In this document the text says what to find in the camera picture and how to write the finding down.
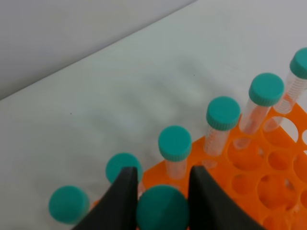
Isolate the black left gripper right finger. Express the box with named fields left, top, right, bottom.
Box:
left=188, top=166, right=264, bottom=230

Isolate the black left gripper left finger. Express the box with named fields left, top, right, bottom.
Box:
left=73, top=167, right=138, bottom=230

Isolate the teal capped test tube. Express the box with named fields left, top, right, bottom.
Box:
left=136, top=185, right=189, bottom=230

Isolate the orange test tube rack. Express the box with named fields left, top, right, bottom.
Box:
left=142, top=104, right=307, bottom=230

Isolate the row test tube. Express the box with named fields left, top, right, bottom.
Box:
left=158, top=125, right=192, bottom=180
left=263, top=47, right=307, bottom=132
left=238, top=73, right=284, bottom=135
left=204, top=96, right=240, bottom=157
left=105, top=152, right=146, bottom=199

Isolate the front left racked test tube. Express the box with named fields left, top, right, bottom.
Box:
left=48, top=185, right=90, bottom=225

